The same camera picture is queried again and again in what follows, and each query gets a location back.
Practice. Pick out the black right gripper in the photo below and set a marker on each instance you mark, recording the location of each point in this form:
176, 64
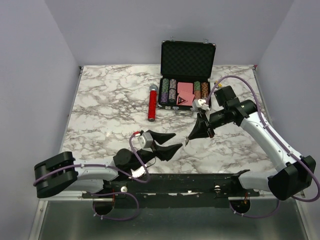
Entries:
201, 129

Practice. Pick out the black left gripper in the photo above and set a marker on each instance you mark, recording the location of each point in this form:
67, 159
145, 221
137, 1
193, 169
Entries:
165, 153

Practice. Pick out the silver key with black tag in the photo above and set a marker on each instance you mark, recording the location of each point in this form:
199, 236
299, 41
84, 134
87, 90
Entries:
186, 141

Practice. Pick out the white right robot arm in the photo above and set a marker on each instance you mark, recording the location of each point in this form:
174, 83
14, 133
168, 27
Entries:
293, 172

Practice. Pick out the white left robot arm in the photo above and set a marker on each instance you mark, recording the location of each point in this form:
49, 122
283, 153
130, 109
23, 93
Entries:
63, 172

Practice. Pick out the round metal keyring disc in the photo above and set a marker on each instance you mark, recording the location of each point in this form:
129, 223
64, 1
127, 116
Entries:
138, 173

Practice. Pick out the loose pink playing cards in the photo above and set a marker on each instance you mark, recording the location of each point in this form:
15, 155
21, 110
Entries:
189, 97

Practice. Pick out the red glitter microphone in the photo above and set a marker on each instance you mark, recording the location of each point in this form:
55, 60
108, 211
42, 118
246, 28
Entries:
153, 92

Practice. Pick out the red chip stack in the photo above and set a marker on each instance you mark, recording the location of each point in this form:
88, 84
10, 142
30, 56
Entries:
197, 94

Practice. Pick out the black triangular all-in button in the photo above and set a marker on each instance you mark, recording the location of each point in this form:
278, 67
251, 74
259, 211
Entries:
181, 100

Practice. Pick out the orange black chip stack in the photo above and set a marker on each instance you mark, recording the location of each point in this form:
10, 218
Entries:
204, 90

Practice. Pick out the pink playing card deck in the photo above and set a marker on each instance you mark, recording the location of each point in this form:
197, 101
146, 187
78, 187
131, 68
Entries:
186, 87

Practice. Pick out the green chip stack right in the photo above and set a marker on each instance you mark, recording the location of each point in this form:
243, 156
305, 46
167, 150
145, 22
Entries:
197, 86

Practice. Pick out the orange blue lower chip stack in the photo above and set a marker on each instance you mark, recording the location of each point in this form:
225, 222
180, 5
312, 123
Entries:
172, 95

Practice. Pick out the orange blue chip stack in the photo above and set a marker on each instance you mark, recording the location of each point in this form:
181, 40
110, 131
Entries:
172, 84
172, 95

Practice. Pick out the purple chip stack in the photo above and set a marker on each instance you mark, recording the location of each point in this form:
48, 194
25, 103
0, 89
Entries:
164, 98

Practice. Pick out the green blue chip stack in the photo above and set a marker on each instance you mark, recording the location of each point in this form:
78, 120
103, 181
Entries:
165, 85

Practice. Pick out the black poker chip case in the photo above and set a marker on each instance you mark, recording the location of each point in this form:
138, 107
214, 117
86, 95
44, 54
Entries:
188, 62

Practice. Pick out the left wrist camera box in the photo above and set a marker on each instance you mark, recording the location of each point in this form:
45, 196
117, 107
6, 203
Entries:
145, 140

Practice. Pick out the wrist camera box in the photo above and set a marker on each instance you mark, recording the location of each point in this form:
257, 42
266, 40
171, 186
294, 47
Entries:
145, 140
200, 105

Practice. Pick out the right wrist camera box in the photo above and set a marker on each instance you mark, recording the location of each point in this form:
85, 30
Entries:
200, 105

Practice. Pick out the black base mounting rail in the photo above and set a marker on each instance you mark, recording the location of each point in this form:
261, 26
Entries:
172, 191

